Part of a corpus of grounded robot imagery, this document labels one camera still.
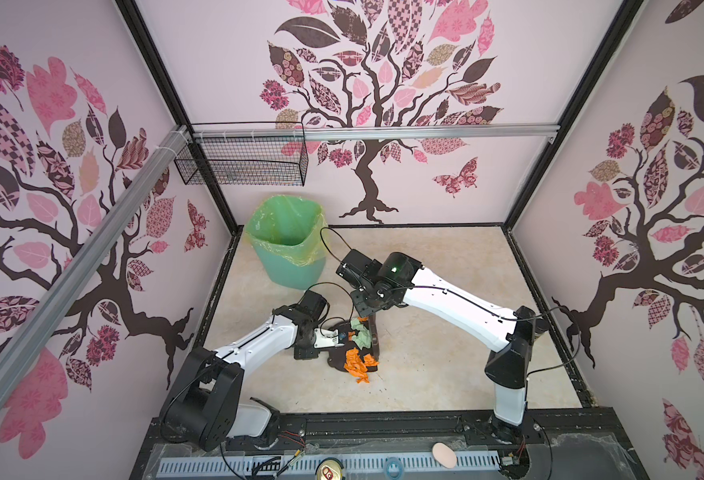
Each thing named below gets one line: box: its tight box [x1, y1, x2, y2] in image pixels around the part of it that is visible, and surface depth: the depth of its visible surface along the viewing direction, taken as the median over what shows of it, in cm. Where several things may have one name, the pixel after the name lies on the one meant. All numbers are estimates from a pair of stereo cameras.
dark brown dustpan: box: [327, 321, 378, 372], surface depth 85 cm
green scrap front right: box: [350, 318, 373, 350], surface depth 90 cm
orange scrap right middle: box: [344, 347, 379, 384], surface depth 85 cm
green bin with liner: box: [244, 195, 328, 290], surface depth 93 cm
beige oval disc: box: [432, 442, 457, 469], surface depth 71 cm
